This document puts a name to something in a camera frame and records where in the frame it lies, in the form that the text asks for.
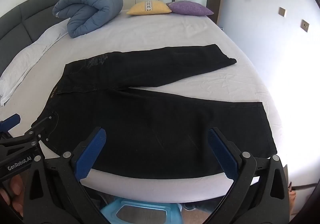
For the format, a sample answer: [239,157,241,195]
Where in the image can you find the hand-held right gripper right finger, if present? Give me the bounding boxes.
[207,127,290,224]

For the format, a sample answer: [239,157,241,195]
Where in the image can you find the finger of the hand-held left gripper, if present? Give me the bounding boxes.
[0,113,21,137]
[25,115,54,144]

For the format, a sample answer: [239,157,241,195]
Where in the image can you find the black pants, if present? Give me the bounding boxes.
[36,44,278,180]

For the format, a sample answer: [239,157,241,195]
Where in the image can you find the person's left hand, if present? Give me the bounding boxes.
[0,171,25,214]

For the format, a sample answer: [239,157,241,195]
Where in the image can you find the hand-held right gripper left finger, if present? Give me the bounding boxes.
[24,127,108,224]

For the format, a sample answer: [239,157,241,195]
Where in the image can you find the blue plastic stool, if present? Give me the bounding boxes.
[100,196,182,224]

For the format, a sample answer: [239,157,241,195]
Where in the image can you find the yellow pillow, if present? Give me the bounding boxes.
[126,0,172,15]

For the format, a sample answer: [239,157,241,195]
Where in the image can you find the bed with white sheet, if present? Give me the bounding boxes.
[0,9,288,202]

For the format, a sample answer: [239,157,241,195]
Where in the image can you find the blue folded duvet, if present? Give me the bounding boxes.
[52,0,124,39]

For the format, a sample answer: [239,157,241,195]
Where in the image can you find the white pillow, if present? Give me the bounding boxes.
[0,18,72,107]

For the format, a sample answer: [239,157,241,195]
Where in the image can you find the purple pillow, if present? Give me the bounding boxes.
[166,1,214,16]

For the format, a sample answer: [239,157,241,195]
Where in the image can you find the grey padded headboard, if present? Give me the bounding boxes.
[0,0,68,76]

